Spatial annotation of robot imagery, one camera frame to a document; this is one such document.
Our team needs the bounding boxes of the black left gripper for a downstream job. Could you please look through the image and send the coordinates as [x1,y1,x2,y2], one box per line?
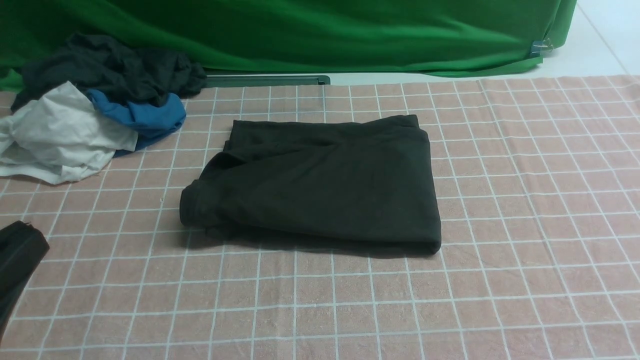
[0,220,50,331]

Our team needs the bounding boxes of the dark gray long-sleeved shirt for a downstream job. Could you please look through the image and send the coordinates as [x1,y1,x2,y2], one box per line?
[179,114,442,257]

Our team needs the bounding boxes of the crumpled white garment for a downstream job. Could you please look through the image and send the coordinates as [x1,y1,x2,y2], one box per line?
[0,82,138,185]

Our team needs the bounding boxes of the crumpled blue garment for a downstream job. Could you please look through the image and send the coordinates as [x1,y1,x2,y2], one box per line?
[87,89,186,158]

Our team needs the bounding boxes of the crumpled black garment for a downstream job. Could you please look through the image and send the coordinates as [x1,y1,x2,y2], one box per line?
[11,33,207,112]

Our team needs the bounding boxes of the green backdrop cloth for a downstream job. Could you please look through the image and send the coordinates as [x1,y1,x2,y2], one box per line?
[0,0,577,91]

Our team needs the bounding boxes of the blue binder clip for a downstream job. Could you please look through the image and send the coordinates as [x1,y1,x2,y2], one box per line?
[529,38,554,59]

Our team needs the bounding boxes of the dark green metal rail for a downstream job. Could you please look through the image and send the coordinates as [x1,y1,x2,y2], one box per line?
[205,74,331,88]

